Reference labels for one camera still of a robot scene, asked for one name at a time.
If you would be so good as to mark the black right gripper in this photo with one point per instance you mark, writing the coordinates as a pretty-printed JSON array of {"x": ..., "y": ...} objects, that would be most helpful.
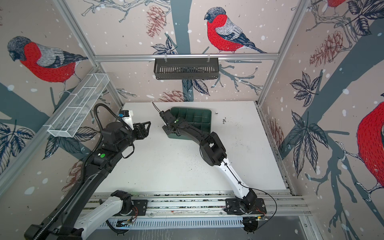
[{"x": 167, "y": 127}]

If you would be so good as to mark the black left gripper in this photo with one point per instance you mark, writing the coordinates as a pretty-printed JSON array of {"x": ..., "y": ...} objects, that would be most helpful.
[{"x": 145, "y": 132}]

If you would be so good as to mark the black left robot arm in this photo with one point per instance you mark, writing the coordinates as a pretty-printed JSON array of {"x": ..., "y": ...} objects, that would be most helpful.
[{"x": 64, "y": 222}]

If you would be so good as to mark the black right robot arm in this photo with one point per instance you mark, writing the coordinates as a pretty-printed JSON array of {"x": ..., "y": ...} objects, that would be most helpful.
[{"x": 214, "y": 154}]

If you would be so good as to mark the green plastic compartment tray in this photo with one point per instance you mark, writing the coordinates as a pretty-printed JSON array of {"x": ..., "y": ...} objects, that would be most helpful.
[{"x": 200, "y": 119}]

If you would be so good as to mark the aluminium top crossbar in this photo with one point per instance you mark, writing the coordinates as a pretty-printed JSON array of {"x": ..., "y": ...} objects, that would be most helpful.
[{"x": 149, "y": 58}]

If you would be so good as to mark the black hanging wire basket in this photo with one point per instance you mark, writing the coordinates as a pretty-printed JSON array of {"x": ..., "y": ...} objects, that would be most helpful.
[{"x": 186, "y": 69}]

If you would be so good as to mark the white wire mesh shelf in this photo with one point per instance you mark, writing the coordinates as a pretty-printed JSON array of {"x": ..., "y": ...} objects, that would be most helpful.
[{"x": 71, "y": 118}]

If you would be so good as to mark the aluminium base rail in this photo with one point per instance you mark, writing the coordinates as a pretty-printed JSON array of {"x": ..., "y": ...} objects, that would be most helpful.
[{"x": 205, "y": 204}]

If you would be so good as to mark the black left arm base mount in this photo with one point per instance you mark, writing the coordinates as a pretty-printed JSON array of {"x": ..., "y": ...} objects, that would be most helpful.
[{"x": 134, "y": 208}]

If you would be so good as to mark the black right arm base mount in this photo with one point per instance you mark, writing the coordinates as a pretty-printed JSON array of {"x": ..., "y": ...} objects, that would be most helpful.
[{"x": 237, "y": 207}]

